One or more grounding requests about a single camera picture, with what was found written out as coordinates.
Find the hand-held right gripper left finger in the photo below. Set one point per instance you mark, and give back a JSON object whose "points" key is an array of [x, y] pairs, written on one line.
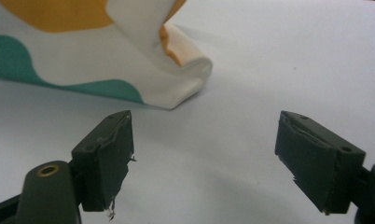
{"points": [[101, 168]]}

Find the white cloth with coloured patches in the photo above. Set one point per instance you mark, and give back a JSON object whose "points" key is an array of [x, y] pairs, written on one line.
{"points": [[83, 53]]}

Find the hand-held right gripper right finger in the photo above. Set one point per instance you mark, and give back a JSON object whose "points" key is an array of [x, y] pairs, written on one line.
{"points": [[316, 161]]}

